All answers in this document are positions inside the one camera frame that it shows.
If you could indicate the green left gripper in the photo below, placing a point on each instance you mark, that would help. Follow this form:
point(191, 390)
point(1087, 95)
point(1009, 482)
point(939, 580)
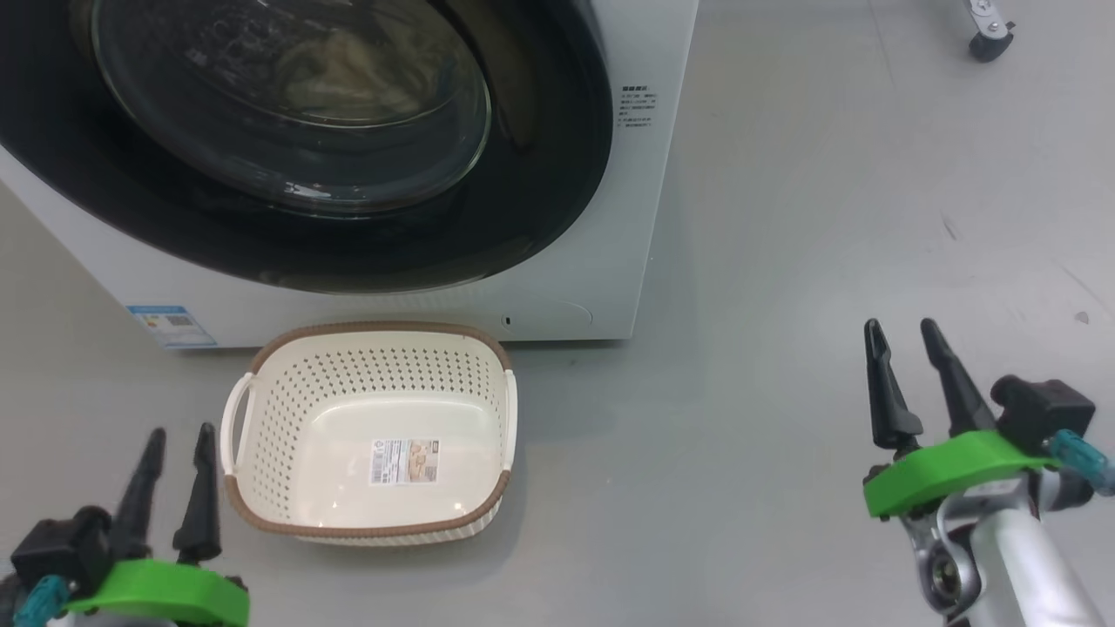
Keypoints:
point(174, 592)

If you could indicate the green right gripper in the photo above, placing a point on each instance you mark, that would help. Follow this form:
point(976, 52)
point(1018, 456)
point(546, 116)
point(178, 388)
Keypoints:
point(949, 470)

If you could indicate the washing machine glass door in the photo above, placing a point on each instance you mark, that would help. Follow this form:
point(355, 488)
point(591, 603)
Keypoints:
point(540, 174)

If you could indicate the white washing machine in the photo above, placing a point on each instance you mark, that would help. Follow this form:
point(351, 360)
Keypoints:
point(645, 218)

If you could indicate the cream perforated laundry basket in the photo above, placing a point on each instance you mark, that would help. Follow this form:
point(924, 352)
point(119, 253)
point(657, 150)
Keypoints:
point(279, 409)

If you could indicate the blue energy label sticker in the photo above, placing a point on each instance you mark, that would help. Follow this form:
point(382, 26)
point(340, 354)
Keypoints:
point(172, 326)

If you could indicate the paper basket label sticker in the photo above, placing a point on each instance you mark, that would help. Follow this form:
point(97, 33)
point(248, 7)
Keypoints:
point(405, 461)

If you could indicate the metal leg with black caster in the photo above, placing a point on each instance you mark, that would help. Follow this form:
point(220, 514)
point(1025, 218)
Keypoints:
point(989, 39)

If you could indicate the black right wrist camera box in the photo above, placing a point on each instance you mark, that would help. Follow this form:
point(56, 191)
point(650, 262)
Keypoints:
point(1041, 414)

